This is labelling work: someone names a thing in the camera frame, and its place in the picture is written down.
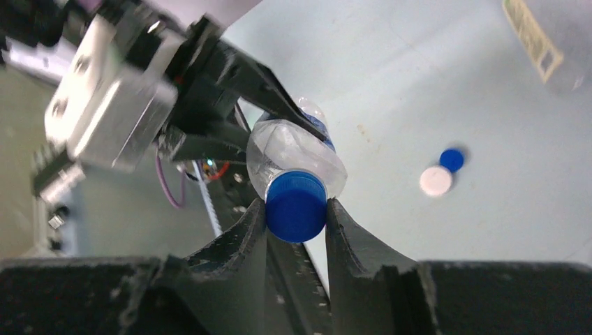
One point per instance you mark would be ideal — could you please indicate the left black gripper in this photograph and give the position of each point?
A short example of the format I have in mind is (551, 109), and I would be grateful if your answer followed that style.
(210, 73)

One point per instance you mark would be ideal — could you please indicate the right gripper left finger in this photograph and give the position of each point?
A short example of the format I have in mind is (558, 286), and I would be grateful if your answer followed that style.
(218, 290)

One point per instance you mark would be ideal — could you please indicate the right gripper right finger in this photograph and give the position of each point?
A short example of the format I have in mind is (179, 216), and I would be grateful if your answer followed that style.
(376, 290)

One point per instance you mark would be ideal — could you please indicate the small blue label bottle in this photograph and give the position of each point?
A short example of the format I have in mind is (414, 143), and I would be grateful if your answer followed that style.
(278, 145)

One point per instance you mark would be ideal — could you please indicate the blue bottle cap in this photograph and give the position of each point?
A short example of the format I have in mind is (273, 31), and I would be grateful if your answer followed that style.
(295, 206)
(452, 159)

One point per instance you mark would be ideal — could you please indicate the white bottle cap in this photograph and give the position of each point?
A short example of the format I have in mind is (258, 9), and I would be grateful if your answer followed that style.
(436, 181)

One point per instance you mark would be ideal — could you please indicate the yellow label clear bottle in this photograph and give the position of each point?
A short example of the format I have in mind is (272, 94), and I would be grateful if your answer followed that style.
(556, 36)

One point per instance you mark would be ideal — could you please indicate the left circuit board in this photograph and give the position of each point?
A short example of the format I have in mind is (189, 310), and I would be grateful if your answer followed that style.
(206, 170)

